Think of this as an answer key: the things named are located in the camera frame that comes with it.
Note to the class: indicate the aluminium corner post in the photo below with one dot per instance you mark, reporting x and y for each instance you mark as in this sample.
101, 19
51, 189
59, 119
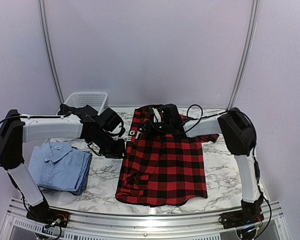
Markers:
251, 29
49, 50

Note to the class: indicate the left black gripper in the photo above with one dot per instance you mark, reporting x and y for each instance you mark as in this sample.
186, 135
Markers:
117, 153

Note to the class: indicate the red black plaid shirt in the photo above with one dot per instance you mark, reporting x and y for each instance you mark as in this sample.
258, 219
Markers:
164, 170

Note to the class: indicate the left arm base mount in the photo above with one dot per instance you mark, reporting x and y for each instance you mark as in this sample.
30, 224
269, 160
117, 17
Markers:
49, 216

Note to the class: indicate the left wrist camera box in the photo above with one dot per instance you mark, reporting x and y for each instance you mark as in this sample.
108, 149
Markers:
109, 120

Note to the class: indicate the folded light blue shirt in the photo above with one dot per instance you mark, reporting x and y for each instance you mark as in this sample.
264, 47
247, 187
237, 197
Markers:
58, 166

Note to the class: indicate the aluminium front rail frame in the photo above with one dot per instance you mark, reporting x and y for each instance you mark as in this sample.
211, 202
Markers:
210, 225

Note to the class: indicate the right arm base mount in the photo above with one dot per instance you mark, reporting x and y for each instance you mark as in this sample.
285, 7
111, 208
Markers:
238, 218

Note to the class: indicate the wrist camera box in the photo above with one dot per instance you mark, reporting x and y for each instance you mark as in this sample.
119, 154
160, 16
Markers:
109, 120
167, 113

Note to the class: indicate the left aluminium corner post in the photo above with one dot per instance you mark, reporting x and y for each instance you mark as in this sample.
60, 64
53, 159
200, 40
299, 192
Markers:
49, 50

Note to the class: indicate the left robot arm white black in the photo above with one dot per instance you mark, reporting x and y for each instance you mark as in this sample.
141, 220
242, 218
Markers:
17, 129

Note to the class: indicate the right aluminium corner post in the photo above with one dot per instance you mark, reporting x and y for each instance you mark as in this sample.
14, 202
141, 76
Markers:
251, 29

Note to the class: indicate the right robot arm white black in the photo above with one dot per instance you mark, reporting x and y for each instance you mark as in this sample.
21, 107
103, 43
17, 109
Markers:
240, 137

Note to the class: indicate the black shirt in basket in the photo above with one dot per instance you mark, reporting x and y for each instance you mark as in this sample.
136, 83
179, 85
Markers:
85, 110

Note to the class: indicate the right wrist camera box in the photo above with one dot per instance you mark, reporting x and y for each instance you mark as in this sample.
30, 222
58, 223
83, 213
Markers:
167, 113

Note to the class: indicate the white plastic basket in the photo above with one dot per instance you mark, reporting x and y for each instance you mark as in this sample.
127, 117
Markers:
96, 99

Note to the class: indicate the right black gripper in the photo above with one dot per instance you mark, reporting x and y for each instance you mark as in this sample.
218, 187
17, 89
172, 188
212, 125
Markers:
149, 129

